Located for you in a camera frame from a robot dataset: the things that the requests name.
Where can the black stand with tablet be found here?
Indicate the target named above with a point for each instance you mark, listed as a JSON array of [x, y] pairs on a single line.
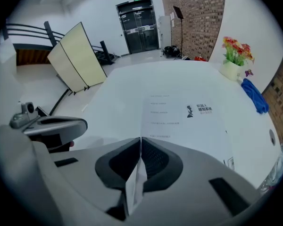
[[180, 29]]

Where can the cream folding screen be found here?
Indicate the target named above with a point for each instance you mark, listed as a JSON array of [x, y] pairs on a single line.
[[76, 60]]

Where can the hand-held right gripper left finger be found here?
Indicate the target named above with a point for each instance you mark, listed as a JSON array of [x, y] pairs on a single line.
[[113, 163]]

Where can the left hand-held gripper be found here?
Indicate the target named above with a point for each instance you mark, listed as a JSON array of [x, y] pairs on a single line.
[[22, 119]]

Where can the red object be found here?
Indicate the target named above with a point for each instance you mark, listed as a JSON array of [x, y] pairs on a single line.
[[200, 58]]

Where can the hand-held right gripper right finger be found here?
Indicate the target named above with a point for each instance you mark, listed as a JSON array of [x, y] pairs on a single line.
[[162, 163]]

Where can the black bag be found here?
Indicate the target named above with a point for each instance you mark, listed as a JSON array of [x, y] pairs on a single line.
[[171, 50]]

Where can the purple butterfly ornament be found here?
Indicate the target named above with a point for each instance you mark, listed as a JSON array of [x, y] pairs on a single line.
[[248, 73]]

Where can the blue cloth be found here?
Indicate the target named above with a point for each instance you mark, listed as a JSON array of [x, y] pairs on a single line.
[[254, 95]]

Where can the black stair railing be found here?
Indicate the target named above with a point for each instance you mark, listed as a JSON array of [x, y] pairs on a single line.
[[49, 34]]

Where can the white book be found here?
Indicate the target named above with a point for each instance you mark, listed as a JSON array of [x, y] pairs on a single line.
[[179, 131]]

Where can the white pot of colourful flowers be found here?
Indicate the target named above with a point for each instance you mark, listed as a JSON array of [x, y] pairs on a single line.
[[235, 55]]

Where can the dark glass double door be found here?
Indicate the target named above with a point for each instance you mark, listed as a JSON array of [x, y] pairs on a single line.
[[139, 27]]

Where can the clear plastic bag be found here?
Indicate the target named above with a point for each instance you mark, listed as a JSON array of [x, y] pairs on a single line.
[[274, 168]]

